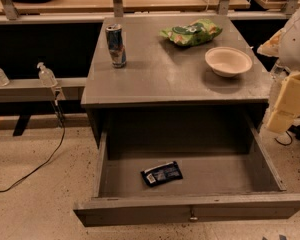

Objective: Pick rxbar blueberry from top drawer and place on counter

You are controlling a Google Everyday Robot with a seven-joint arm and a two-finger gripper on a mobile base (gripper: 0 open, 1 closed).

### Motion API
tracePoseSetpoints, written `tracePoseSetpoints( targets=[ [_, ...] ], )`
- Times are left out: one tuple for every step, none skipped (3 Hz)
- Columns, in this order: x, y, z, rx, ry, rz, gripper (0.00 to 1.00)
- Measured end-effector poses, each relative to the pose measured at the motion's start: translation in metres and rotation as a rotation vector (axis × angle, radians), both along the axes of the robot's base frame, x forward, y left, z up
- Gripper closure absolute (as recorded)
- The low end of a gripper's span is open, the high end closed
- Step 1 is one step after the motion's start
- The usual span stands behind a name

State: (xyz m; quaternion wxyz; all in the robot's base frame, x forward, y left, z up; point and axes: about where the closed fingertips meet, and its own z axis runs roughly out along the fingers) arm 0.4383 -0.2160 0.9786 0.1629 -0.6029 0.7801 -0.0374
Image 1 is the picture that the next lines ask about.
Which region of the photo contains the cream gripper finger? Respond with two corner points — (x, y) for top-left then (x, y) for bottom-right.
(266, 72), (300, 134)
(257, 28), (284, 57)

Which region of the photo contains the dark blue rxbar wrapper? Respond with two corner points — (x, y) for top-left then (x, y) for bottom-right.
(141, 161), (183, 187)

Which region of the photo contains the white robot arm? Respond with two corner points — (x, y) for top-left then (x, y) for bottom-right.
(257, 7), (300, 133)

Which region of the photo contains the metal drawer knob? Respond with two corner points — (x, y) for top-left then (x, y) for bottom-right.
(189, 208), (198, 222)

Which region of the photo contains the open grey top drawer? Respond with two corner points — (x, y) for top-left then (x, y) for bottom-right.
(74, 109), (300, 226)

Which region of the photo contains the small clear water bottle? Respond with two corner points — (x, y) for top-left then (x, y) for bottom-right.
(270, 60), (289, 81)

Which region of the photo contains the white paper bowl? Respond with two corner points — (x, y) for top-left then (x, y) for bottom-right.
(205, 47), (252, 77)

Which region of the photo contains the green chip bag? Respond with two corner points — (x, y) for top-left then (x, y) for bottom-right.
(159, 19), (222, 47)

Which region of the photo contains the grey wooden cabinet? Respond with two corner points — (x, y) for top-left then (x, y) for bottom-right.
(81, 15), (272, 140)

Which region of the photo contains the blue energy drink can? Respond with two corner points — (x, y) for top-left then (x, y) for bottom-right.
(106, 24), (126, 68)

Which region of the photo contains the wooden back table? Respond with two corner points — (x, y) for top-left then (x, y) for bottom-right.
(14, 0), (220, 14)

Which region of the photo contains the grey low bench shelf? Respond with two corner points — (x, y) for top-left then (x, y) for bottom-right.
(0, 78), (86, 103)

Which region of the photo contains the clear pump sanitizer bottle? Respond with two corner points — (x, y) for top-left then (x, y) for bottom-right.
(37, 62), (57, 87)

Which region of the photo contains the black floor cable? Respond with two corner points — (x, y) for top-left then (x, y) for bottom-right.
(0, 98), (67, 194)

